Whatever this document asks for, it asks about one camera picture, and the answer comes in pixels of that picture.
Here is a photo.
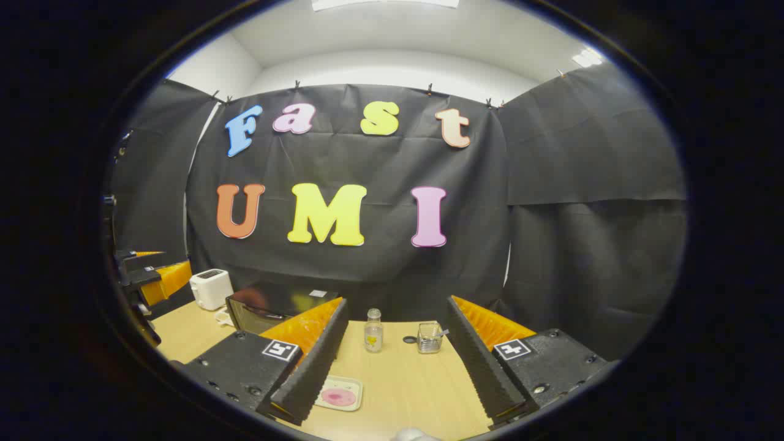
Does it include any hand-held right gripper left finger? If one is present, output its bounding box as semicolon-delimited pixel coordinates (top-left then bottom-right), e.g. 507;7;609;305
183;297;350;426

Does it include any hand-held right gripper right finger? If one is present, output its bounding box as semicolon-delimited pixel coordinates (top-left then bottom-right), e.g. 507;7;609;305
445;295;608;431

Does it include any pale plate with pink food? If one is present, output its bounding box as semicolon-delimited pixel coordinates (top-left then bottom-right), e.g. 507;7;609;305
315;375;364;412

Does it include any black electric oven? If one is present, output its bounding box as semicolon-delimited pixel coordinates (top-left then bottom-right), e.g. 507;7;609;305
225;282;344;336

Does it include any white toaster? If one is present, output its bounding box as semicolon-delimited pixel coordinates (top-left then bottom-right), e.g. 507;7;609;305
189;268;234;312

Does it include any clear glass bottle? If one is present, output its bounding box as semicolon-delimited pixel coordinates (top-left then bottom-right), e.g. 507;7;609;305
364;308;384;353

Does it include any black backdrop cloth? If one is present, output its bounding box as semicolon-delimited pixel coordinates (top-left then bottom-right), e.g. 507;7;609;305
110;61;687;362

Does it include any ceiling light panel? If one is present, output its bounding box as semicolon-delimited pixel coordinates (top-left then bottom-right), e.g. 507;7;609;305
311;0;460;12
571;48;605;69

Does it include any wire mesh basket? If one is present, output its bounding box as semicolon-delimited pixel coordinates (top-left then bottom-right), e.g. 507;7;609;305
417;322;443;355

